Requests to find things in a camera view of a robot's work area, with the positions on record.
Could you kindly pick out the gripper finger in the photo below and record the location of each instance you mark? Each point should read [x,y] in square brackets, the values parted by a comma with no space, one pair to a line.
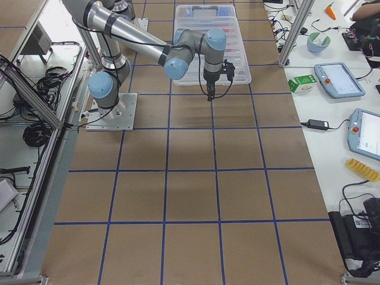
[208,95]
[212,92]

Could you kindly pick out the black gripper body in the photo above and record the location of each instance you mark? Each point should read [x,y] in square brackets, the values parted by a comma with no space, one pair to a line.
[211,78]

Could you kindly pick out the clear plastic box lid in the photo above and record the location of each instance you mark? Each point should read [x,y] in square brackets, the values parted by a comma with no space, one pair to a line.
[205,17]

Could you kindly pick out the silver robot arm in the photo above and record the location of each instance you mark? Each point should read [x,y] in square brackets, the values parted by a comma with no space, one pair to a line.
[113,28]

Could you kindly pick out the green white carton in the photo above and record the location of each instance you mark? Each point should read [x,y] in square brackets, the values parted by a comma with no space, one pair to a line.
[302,84]

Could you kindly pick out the green blue bowl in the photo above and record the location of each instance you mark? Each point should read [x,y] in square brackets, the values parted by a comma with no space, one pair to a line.
[317,42]

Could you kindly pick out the black power adapter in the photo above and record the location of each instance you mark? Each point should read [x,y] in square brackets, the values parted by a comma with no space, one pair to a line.
[318,124]

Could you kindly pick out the teach pendant far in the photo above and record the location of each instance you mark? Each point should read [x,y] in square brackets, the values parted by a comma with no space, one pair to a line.
[338,81]

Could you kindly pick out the teach pendant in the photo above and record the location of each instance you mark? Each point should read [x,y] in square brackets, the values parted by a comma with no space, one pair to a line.
[363,133]
[338,81]

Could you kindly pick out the orange toy carrot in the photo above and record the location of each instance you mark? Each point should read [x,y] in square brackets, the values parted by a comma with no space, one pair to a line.
[330,12]

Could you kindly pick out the teach pendant near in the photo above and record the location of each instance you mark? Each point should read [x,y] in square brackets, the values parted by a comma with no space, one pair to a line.
[363,133]

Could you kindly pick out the yellow toy corn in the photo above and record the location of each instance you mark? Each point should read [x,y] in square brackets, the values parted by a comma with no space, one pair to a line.
[363,170]

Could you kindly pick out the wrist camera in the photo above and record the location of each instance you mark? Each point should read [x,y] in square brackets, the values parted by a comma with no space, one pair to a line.
[229,70]

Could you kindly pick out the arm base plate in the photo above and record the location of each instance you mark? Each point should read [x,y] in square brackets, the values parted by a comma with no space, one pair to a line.
[120,118]
[141,23]

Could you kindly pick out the aluminium frame post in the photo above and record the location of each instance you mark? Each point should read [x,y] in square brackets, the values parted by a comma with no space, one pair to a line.
[298,23]

